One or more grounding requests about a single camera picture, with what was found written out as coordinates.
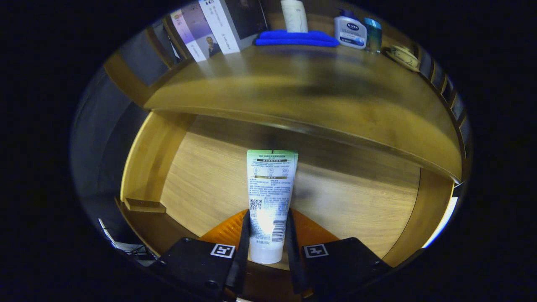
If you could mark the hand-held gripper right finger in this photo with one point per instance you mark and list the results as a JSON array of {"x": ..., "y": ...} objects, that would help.
[{"x": 292, "y": 251}]

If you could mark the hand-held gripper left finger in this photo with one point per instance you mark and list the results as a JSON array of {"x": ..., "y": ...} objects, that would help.
[{"x": 244, "y": 251}]

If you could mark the white green tube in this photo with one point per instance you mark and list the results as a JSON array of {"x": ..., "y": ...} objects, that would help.
[{"x": 270, "y": 188}]

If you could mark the wooden drawer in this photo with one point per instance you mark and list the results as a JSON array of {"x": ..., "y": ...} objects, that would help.
[{"x": 201, "y": 184}]

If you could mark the wooden countertop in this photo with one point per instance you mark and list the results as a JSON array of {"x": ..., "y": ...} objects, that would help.
[{"x": 314, "y": 96}]

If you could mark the wooden cabinet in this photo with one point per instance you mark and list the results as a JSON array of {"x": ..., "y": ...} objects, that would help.
[{"x": 126, "y": 79}]

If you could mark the blue folded cloth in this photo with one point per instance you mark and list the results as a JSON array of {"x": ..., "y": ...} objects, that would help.
[{"x": 293, "y": 38}]

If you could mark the beige lidded ceramic cup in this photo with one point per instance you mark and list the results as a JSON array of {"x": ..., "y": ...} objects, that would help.
[{"x": 405, "y": 56}]

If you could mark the small white blue-pump bottle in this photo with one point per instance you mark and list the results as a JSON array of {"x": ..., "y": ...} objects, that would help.
[{"x": 350, "y": 33}]

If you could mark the white book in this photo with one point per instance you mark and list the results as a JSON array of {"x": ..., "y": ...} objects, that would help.
[{"x": 218, "y": 25}]

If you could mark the purple book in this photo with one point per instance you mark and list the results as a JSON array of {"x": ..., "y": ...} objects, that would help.
[{"x": 193, "y": 29}]

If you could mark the teal bottle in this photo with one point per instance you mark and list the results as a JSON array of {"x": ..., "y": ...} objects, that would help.
[{"x": 372, "y": 35}]

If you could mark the white pump bottle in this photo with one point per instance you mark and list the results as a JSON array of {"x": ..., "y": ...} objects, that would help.
[{"x": 294, "y": 16}]

